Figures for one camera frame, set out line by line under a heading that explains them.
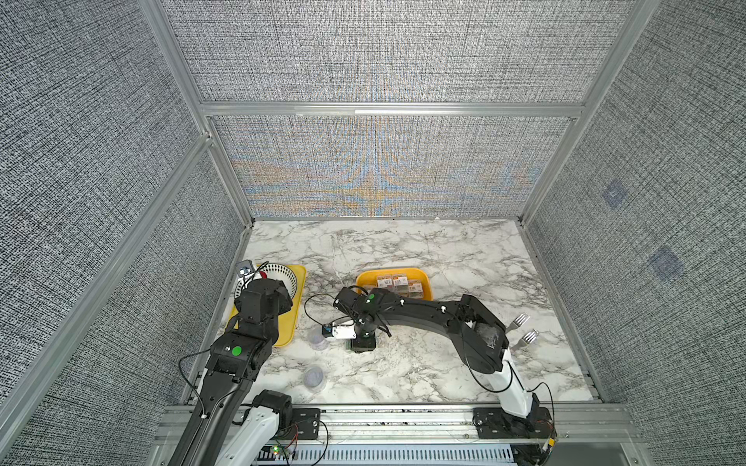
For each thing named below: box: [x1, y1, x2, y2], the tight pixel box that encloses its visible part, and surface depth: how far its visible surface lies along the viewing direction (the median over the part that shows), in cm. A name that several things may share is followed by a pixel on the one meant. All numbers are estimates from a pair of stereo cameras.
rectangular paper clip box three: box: [392, 273, 409, 291], surface depth 97 cm
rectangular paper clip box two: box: [376, 275, 394, 289], surface depth 97 cm
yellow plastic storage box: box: [355, 267, 434, 301], surface depth 98 cm
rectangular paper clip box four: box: [406, 279, 424, 300], surface depth 98 cm
